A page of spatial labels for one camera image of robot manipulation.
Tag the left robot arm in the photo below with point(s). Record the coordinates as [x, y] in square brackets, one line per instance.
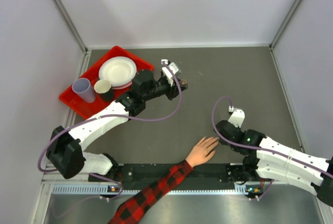
[66, 150]

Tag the nail polish bottle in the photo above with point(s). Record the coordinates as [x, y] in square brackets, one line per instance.
[183, 82]

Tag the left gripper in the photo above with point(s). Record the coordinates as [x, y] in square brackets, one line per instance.
[173, 91]

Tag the red plaid sleeve forearm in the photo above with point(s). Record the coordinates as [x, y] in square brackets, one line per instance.
[132, 210]

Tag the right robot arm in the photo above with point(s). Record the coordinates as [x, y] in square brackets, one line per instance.
[265, 158]

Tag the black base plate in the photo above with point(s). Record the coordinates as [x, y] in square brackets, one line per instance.
[130, 174]

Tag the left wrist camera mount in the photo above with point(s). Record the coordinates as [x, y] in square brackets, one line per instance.
[170, 70]

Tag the cream paper cup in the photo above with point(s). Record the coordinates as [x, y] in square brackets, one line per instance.
[102, 86]

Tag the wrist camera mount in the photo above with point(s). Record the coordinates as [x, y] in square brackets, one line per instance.
[237, 116]
[170, 70]

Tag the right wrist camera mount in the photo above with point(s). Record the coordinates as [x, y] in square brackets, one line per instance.
[237, 116]

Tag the mannequin hand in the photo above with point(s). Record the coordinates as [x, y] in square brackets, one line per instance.
[202, 152]

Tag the lilac plastic cup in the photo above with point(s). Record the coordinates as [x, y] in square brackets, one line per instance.
[83, 88]

